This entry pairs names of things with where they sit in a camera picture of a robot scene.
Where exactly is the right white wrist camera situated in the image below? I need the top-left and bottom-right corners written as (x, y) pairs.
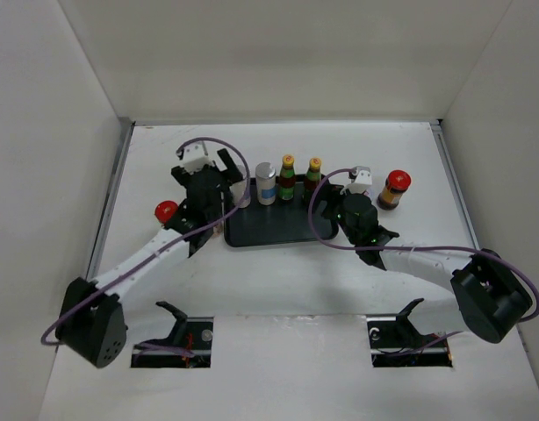
top-left (341, 166), bottom-right (373, 196)

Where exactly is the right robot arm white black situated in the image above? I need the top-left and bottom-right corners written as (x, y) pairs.
top-left (322, 189), bottom-right (533, 347)

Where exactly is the black rectangular plastic tray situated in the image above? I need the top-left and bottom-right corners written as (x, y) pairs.
top-left (224, 175), bottom-right (316, 248)

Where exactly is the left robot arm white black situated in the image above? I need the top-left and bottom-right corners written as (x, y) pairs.
top-left (54, 138), bottom-right (249, 368)

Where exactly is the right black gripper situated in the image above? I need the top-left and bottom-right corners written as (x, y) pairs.
top-left (305, 182), bottom-right (359, 246)

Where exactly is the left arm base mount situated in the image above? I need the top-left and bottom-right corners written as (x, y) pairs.
top-left (131, 301), bottom-right (214, 369)

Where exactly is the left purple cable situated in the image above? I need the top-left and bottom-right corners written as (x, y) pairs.
top-left (40, 137), bottom-right (252, 359)

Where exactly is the white-lid small jar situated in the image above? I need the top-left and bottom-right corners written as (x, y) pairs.
top-left (212, 223), bottom-right (224, 238)

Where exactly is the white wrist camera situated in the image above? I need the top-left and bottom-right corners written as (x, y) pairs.
top-left (176, 141), bottom-right (213, 174)
top-left (341, 166), bottom-right (373, 196)

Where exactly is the green sauce bottle yellow cap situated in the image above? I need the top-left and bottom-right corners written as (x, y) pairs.
top-left (277, 154), bottom-right (296, 202)

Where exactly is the silver-lid spice jar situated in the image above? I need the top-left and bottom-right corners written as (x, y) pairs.
top-left (230, 165), bottom-right (251, 209)
top-left (255, 162), bottom-right (277, 206)

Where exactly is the red-lid dark sauce jar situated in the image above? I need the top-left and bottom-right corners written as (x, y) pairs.
top-left (377, 169), bottom-right (412, 211)

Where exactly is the silver-lid spice jar front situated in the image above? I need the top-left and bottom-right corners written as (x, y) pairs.
top-left (230, 165), bottom-right (251, 209)

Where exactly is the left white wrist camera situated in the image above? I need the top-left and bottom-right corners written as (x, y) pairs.
top-left (176, 141), bottom-right (213, 174)

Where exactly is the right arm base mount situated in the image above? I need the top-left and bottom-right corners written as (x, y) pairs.
top-left (366, 298), bottom-right (453, 368)

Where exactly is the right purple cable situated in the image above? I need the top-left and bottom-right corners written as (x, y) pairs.
top-left (309, 165), bottom-right (539, 356)

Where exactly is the purple cable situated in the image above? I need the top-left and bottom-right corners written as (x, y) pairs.
top-left (40, 137), bottom-right (252, 359)
top-left (309, 165), bottom-right (539, 356)

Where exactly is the red-lid chili sauce jar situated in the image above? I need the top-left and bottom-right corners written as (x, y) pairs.
top-left (155, 200), bottom-right (178, 225)

